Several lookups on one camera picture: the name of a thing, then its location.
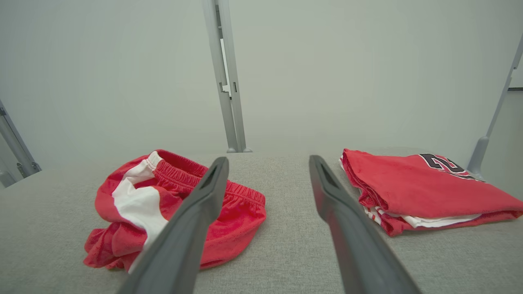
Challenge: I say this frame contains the red white shorts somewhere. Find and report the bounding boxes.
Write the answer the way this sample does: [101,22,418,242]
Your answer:
[83,149,267,274]

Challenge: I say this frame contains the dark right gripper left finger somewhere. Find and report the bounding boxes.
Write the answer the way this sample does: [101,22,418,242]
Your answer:
[116,157,230,294]

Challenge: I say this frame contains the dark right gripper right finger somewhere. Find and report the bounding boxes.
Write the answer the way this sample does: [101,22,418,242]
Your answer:
[308,155,421,294]

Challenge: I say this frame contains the grey metal partition post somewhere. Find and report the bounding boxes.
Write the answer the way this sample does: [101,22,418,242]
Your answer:
[467,35,523,180]
[202,0,253,153]
[0,100,42,188]

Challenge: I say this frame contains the red white short-sleeve shirt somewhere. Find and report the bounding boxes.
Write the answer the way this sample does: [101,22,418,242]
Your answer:
[339,148,523,237]

